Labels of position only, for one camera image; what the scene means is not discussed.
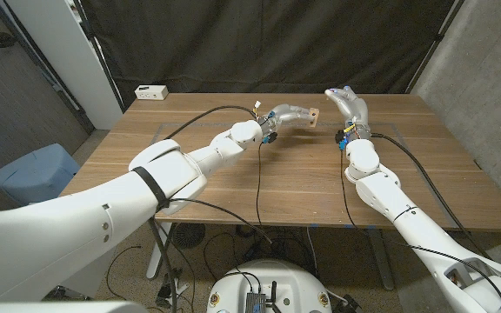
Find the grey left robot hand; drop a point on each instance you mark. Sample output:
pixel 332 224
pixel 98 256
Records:
pixel 283 114

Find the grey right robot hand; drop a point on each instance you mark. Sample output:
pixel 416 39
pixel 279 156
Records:
pixel 357 113

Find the wooden block with holes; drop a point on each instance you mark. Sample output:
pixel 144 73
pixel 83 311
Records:
pixel 314 117

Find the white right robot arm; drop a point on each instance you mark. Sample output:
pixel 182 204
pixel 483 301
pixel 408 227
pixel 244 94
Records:
pixel 385 195

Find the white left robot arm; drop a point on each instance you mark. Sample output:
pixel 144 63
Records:
pixel 102 208

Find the black backdrop curtain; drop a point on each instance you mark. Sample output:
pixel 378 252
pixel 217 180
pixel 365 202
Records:
pixel 276 43

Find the white power strip box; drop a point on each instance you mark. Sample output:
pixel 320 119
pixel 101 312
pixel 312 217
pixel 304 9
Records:
pixel 151 92

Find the grey table leg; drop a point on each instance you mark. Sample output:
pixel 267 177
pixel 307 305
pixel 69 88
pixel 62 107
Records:
pixel 381 265

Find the round black floor fan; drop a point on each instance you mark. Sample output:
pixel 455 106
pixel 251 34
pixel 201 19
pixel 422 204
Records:
pixel 188 236

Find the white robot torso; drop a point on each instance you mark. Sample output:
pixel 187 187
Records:
pixel 272 278

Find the grey ribbed torso module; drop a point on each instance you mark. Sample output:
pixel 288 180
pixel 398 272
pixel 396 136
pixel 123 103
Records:
pixel 255 303

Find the black floor device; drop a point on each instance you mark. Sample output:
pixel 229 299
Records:
pixel 351 305

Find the white table leg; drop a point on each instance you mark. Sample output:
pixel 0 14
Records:
pixel 157 261

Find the black and white floor glove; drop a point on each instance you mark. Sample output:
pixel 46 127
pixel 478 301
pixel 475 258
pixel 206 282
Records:
pixel 181 289

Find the white pillar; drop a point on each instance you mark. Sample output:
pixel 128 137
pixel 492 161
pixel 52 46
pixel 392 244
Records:
pixel 72 56

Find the white flat floor panel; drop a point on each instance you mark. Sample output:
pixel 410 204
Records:
pixel 94 278

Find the blue plastic bin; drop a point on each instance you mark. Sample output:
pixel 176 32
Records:
pixel 33 174

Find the black backdrop frame pole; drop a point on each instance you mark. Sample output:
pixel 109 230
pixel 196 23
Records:
pixel 99 53
pixel 437 41

